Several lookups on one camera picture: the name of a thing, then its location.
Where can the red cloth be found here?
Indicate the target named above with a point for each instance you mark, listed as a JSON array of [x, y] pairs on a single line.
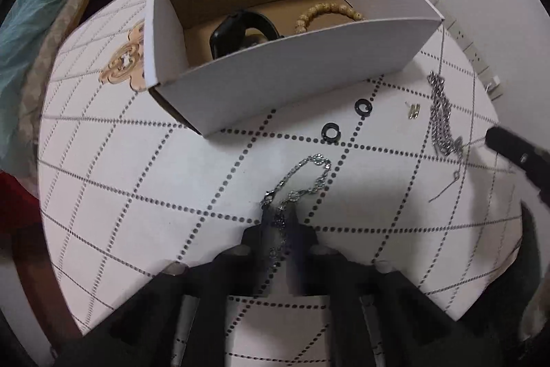
[[15, 195]]

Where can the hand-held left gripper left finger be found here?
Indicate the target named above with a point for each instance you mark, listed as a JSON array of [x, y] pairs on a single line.
[[252, 248]]

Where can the beige patterned cushion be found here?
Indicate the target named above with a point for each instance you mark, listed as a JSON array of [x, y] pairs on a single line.
[[64, 21]]

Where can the white power strip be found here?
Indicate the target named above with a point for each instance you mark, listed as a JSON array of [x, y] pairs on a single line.
[[477, 55]]

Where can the white diamond-pattern tablecloth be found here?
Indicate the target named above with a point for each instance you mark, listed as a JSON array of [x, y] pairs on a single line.
[[129, 178]]

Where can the black hoop earring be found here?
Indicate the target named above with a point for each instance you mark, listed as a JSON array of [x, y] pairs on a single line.
[[357, 106], [323, 132]]

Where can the white cardboard box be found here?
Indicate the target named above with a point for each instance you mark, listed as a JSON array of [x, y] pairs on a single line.
[[300, 61]]

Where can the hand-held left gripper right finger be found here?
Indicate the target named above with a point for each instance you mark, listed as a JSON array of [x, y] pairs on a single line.
[[303, 248]]

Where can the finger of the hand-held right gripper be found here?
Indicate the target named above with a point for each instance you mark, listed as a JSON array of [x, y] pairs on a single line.
[[515, 147], [537, 246]]

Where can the small gold earrings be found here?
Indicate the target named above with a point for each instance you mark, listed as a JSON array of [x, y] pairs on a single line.
[[414, 111]]

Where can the teal blanket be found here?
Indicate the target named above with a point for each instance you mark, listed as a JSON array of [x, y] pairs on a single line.
[[25, 27]]

